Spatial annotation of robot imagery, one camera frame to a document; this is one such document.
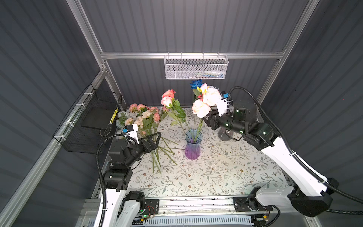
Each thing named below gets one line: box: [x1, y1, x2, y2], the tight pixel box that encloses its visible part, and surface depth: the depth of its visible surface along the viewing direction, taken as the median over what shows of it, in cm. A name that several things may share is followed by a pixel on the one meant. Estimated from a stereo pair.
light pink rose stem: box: [160, 96, 191, 134], surface depth 72 cm
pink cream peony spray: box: [191, 82, 223, 143], surface depth 53 cm
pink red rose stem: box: [161, 88, 191, 134], surface depth 73 cm
